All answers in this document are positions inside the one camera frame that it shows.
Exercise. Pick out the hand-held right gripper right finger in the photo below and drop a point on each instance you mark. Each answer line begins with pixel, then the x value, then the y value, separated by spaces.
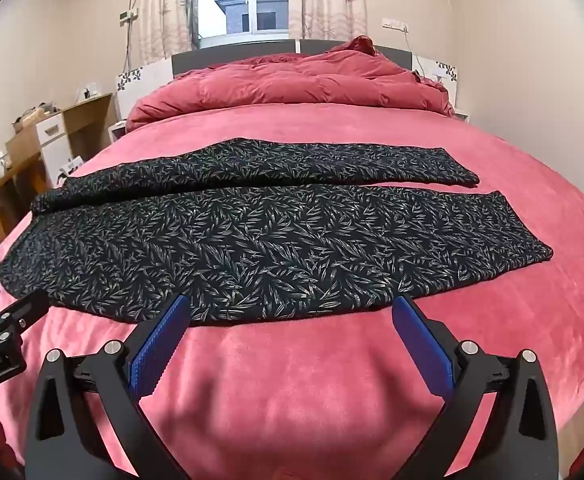
pixel 422 350

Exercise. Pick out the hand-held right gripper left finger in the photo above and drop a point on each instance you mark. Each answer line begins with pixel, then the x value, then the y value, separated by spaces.
pixel 159 350

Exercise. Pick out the black leaf-print pants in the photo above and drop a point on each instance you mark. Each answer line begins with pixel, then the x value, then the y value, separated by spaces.
pixel 272 240

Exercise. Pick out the pink plush bed blanket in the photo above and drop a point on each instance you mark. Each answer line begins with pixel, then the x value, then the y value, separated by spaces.
pixel 322 385

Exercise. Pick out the wooden desk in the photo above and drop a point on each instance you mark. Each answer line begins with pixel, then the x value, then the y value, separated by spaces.
pixel 11 172

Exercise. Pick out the wooden cabinet with white drawers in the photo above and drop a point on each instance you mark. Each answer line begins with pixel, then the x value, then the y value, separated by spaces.
pixel 56 140

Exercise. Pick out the brown basket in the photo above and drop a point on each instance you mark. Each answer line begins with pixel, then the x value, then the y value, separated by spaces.
pixel 29 117

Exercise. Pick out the white nightstand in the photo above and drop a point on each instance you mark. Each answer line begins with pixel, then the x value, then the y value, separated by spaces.
pixel 462 116
pixel 117 132

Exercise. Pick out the white floral headboard panel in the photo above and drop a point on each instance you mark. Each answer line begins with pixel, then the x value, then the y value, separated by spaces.
pixel 434 72
pixel 144 87

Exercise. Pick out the red duvet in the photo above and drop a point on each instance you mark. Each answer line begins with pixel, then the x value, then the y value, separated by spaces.
pixel 297 85

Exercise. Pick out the grey bed headboard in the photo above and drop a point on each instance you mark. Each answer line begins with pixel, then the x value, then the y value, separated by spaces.
pixel 196 57

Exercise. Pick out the cream patterned curtain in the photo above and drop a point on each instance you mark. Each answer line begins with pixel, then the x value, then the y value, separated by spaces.
pixel 327 0
pixel 164 10

